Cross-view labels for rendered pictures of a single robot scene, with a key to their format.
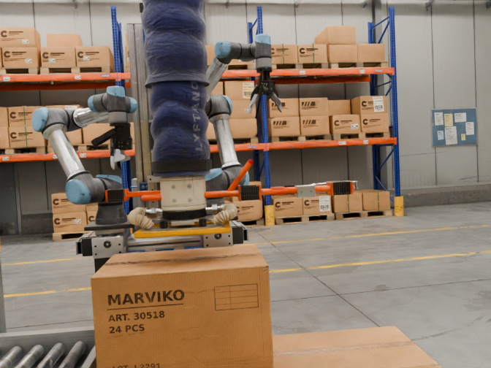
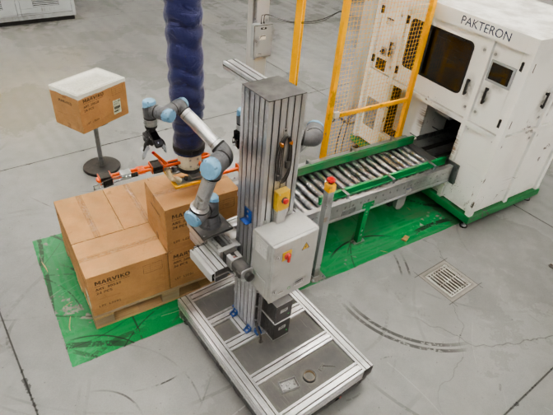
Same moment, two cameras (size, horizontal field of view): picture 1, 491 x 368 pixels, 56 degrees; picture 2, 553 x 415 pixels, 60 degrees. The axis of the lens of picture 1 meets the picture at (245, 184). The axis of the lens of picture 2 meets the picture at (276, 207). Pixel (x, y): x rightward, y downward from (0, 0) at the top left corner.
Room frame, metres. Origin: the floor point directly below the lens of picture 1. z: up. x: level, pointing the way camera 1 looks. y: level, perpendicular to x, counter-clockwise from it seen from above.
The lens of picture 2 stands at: (4.61, -0.69, 3.05)
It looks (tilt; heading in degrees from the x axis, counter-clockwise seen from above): 37 degrees down; 149
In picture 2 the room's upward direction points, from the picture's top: 6 degrees clockwise
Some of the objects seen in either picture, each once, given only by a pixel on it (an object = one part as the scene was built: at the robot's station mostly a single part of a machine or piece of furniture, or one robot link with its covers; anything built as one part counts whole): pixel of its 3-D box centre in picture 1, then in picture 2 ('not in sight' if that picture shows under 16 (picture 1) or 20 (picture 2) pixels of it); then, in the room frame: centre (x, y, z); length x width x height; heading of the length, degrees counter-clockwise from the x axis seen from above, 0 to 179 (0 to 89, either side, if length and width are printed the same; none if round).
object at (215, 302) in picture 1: (186, 310); (192, 206); (1.76, 0.25, 0.74); 0.60 x 0.40 x 0.40; 95
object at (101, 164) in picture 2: not in sight; (98, 143); (-0.20, -0.14, 0.31); 0.40 x 0.40 x 0.62
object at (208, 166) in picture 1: (182, 165); (188, 145); (1.77, 0.24, 1.30); 0.23 x 0.23 x 0.04
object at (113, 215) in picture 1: (110, 212); not in sight; (2.26, 0.66, 1.09); 0.15 x 0.15 x 0.10
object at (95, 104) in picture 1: (104, 103); not in sight; (2.08, 0.60, 1.59); 0.11 x 0.11 x 0.08; 55
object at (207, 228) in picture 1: (183, 226); not in sight; (1.67, 0.23, 1.08); 0.34 x 0.10 x 0.05; 94
